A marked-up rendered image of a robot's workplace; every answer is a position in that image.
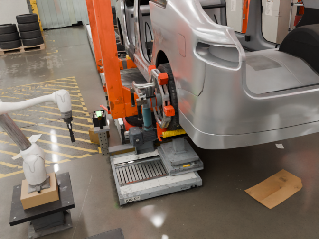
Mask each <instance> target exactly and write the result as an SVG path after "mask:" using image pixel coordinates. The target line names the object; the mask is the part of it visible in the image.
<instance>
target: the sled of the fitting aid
mask: <svg viewBox="0 0 319 239"><path fill-rule="evenodd" d="M157 148H158V154H159V156H160V158H161V160H162V161H163V163H164V165H165V167H166V169H167V171H168V173H169V175H170V176H175V175H180V174H184V173H189V172H193V171H197V170H201V169H203V162H202V161H201V159H200V158H199V157H198V160H196V161H192V162H187V163H183V164H179V165H173V166H171V165H170V163H169V161H168V159H167V157H166V156H165V154H164V152H163V150H162V148H161V146H158V147H157Z"/></svg>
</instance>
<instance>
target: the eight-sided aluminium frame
mask: <svg viewBox="0 0 319 239"><path fill-rule="evenodd" d="M159 73H161V72H160V71H159V70H158V69H152V70H151V71H150V78H149V83H152V82H153V76H154V77H155V78H156V79H157V82H158V75H159ZM158 85H159V82H158ZM163 87H164V91H165V95H164V93H163V89H162V86H161V85H159V90H160V93H161V98H162V107H163V118H162V116H161V113H160V109H159V106H157V111H158V114H157V113H156V109H155V107H153V111H154V115H155V119H156V121H157V122H158V124H159V126H160V127H161V129H163V128H167V127H168V125H169V122H170V121H171V116H170V117H167V116H166V115H165V113H164V106H165V101H167V106H168V105H170V102H169V100H170V98H169V93H168V90H167V87H166V84H164V85H163ZM160 120H161V121H160Z"/></svg>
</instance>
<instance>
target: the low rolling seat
mask: <svg viewBox="0 0 319 239"><path fill-rule="evenodd" d="M83 239H125V238H124V234H123V231H122V228H116V229H113V230H109V231H106V232H103V233H99V234H96V235H93V236H89V237H87V238H83Z"/></svg>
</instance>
